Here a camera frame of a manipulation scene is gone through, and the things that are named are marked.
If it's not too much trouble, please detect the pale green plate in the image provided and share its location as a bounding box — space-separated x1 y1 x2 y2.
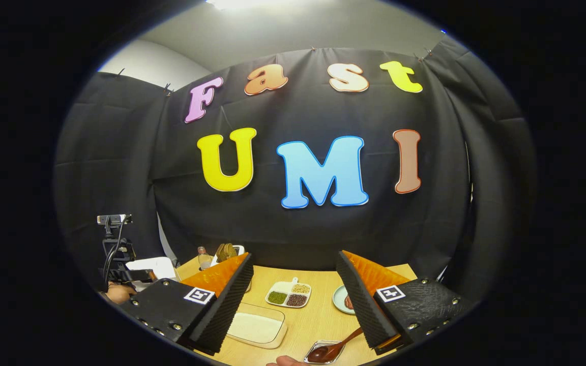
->
332 284 358 316

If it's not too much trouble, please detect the clear glass dish of rice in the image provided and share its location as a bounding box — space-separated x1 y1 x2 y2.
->
225 302 289 350

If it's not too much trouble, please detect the large ceiling light panel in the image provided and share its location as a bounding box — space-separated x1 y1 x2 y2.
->
206 0 286 12

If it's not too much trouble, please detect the black backdrop cloth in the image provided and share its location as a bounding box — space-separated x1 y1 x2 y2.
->
54 38 538 306

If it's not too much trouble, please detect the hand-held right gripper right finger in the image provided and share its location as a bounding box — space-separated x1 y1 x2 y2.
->
336 250 470 356

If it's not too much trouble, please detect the black cable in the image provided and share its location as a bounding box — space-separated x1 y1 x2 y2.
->
102 218 127 278

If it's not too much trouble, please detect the brown wooden spoon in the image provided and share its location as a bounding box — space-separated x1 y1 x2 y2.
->
305 326 364 364

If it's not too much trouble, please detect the brown toast slice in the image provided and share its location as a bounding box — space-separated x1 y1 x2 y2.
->
215 242 238 263

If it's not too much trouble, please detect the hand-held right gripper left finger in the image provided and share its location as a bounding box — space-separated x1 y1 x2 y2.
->
120 252 255 356

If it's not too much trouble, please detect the white rice cooker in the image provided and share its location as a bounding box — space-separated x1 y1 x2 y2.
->
126 256 177 286

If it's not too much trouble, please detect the white divided bean dish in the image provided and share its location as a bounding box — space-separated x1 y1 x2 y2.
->
265 277 313 309

